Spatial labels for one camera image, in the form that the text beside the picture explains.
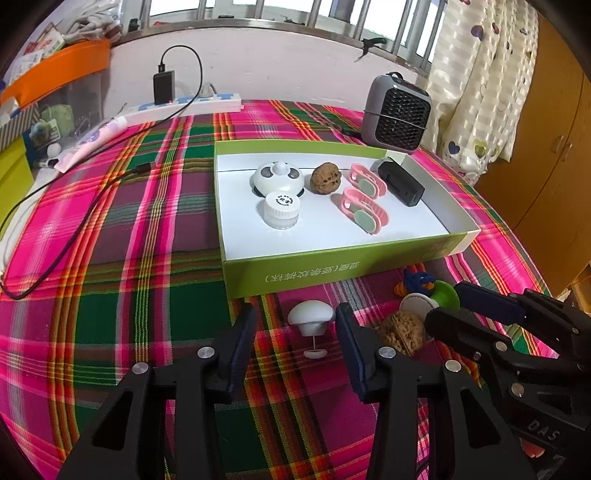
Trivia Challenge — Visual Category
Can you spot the patterned cream curtain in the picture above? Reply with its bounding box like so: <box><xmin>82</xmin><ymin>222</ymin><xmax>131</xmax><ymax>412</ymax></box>
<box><xmin>425</xmin><ymin>0</ymin><xmax>541</xmax><ymax>185</ymax></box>

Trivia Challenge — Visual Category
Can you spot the blue crocheted ornament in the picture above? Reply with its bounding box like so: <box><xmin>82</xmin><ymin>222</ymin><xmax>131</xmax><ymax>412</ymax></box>
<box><xmin>393</xmin><ymin>268</ymin><xmax>437</xmax><ymax>296</ymax></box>

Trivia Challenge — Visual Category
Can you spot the metal window grille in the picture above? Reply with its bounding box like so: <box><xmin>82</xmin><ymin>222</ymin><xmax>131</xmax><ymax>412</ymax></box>
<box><xmin>111</xmin><ymin>0</ymin><xmax>439</xmax><ymax>63</ymax></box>

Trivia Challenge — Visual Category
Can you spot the pink clip with mint pad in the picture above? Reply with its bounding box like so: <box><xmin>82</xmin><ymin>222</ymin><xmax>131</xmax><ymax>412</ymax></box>
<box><xmin>347</xmin><ymin>163</ymin><xmax>387</xmax><ymax>197</ymax></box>
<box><xmin>331</xmin><ymin>187</ymin><xmax>389</xmax><ymax>236</ymax></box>

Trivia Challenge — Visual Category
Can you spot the yellow-green cardboard box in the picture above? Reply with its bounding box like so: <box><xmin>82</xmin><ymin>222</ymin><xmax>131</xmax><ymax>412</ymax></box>
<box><xmin>0</xmin><ymin>138</ymin><xmax>35</xmax><ymax>208</ymax></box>

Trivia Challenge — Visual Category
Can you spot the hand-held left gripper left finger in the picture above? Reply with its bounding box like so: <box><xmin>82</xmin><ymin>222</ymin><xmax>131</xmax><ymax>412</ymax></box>
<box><xmin>55</xmin><ymin>302</ymin><xmax>258</xmax><ymax>480</ymax></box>

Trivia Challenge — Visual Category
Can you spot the white mushroom-shaped pin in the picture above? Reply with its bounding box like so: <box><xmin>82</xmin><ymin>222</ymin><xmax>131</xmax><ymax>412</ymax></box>
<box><xmin>287</xmin><ymin>300</ymin><xmax>335</xmax><ymax>361</ymax></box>

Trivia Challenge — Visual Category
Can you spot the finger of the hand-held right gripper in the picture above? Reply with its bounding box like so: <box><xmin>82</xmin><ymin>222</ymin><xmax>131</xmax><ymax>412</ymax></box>
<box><xmin>454</xmin><ymin>281</ymin><xmax>581</xmax><ymax>343</ymax></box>
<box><xmin>425</xmin><ymin>308</ymin><xmax>514</xmax><ymax>366</ymax></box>

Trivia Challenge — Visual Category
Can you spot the pile of colourful packets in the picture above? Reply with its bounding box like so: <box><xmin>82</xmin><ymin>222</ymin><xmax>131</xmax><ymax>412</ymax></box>
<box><xmin>9</xmin><ymin>25</ymin><xmax>65</xmax><ymax>84</ymax></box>

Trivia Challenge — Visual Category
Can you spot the small white lidded jar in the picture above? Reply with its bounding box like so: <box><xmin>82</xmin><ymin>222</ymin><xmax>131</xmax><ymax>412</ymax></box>
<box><xmin>263</xmin><ymin>190</ymin><xmax>298</xmax><ymax>230</ymax></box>

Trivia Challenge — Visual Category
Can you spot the wooden cabinet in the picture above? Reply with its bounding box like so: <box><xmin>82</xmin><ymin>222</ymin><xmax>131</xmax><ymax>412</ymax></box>
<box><xmin>475</xmin><ymin>14</ymin><xmax>591</xmax><ymax>301</ymax></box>

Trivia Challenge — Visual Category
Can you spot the white power strip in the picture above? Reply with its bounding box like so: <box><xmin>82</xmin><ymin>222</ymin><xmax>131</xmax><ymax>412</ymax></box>
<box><xmin>122</xmin><ymin>92</ymin><xmax>243</xmax><ymax>125</ymax></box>

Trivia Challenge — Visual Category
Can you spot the white cloth bundle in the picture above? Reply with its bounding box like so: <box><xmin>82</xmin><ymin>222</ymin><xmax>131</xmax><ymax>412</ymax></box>
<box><xmin>60</xmin><ymin>0</ymin><xmax>123</xmax><ymax>42</ymax></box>

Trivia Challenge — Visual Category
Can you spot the white panda-shaped toy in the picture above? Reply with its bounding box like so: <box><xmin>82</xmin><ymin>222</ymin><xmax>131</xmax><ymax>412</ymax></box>
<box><xmin>250</xmin><ymin>161</ymin><xmax>304</xmax><ymax>197</ymax></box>

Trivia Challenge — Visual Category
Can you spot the grey portable fan heater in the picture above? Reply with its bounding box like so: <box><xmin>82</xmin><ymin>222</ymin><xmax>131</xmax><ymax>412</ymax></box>
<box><xmin>360</xmin><ymin>72</ymin><xmax>432</xmax><ymax>154</ymax></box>

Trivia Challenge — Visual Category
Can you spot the pink toothpaste tube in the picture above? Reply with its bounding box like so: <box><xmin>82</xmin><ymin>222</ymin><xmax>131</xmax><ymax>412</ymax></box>
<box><xmin>53</xmin><ymin>115</ymin><xmax>127</xmax><ymax>174</ymax></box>

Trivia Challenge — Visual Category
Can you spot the green and white cardboard box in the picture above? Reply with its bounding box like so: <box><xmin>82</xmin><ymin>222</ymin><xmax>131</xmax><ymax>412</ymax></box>
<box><xmin>215</xmin><ymin>140</ymin><xmax>482</xmax><ymax>300</ymax></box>

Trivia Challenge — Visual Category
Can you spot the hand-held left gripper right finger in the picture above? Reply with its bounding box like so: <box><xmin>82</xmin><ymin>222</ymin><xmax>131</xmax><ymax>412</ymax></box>
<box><xmin>335</xmin><ymin>302</ymin><xmax>539</xmax><ymax>480</ymax></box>

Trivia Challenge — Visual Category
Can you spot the white and green spool toy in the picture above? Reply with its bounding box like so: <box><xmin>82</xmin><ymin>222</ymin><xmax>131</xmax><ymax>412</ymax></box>
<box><xmin>399</xmin><ymin>281</ymin><xmax>462</xmax><ymax>324</ymax></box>

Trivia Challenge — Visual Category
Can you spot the black charger adapter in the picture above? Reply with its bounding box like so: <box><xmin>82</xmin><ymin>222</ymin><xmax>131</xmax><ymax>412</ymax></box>
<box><xmin>153</xmin><ymin>70</ymin><xmax>176</xmax><ymax>106</ymax></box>

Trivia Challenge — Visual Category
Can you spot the black rectangular device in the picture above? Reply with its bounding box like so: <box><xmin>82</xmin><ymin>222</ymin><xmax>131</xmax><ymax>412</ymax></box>
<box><xmin>378</xmin><ymin>158</ymin><xmax>426</xmax><ymax>207</ymax></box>

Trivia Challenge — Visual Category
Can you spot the plaid pink and green tablecloth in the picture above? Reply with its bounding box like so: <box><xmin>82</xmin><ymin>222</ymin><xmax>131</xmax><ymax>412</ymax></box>
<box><xmin>0</xmin><ymin>99</ymin><xmax>568</xmax><ymax>480</ymax></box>

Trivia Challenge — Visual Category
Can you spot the clear container with orange lid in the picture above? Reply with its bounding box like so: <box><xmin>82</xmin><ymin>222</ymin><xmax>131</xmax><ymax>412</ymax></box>
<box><xmin>0</xmin><ymin>39</ymin><xmax>114</xmax><ymax>153</ymax></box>

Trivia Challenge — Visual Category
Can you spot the brown walnut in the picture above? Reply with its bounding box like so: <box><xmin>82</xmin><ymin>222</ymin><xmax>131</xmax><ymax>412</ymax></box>
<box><xmin>309</xmin><ymin>161</ymin><xmax>345</xmax><ymax>195</ymax></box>
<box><xmin>378</xmin><ymin>310</ymin><xmax>428</xmax><ymax>357</ymax></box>

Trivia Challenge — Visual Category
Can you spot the black charging cable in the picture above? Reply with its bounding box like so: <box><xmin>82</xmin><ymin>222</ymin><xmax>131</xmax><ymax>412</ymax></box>
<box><xmin>0</xmin><ymin>45</ymin><xmax>204</xmax><ymax>301</ymax></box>

